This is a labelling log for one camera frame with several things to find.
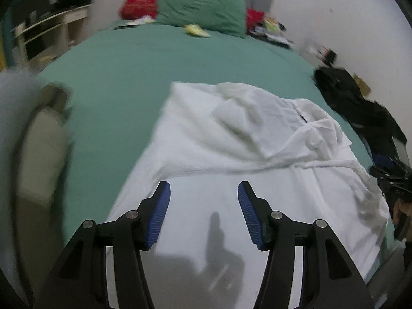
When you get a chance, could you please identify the white hooded jacket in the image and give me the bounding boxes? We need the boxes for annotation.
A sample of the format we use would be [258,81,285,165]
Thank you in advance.
[108,82,389,308]

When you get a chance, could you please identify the black clothes pile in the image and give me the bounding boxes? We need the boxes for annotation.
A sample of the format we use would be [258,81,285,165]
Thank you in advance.
[314,67,407,158]

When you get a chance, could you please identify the right hand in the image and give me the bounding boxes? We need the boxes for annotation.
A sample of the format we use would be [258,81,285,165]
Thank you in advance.
[392,199,412,242]

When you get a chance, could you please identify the cardboard boxes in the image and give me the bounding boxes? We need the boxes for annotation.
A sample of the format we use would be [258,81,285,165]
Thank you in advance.
[353,73,372,97]

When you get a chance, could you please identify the olive folded garment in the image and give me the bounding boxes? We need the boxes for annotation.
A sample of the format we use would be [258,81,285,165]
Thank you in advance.
[15,83,70,298]

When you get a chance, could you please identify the black small speaker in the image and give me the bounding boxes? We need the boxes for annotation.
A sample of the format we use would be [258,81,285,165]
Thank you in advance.
[322,49,337,66]

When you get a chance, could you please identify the pile of books and snacks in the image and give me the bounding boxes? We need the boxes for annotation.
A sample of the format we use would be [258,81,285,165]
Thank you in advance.
[248,17,295,49]

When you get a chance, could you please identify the green bed sheet mattress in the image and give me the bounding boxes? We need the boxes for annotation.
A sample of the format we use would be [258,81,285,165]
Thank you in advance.
[39,24,377,239]

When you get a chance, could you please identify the grey folded sweater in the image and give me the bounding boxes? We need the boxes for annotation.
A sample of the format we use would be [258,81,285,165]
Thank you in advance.
[1,68,41,299]

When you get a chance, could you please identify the green pillow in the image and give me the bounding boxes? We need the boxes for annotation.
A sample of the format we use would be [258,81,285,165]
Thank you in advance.
[156,0,246,38]

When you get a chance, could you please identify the white computer desk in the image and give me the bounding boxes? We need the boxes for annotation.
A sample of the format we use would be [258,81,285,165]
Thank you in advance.
[13,4,91,71]

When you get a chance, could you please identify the yellow small cloth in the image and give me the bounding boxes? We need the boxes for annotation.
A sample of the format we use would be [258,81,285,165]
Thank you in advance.
[184,24,210,38]

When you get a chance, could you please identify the white paper on bed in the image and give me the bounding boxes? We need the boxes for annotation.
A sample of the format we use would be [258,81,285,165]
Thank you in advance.
[125,15,155,27]

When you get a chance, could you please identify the red quilt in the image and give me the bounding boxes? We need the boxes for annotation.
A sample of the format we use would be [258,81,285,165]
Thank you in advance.
[119,0,265,33]

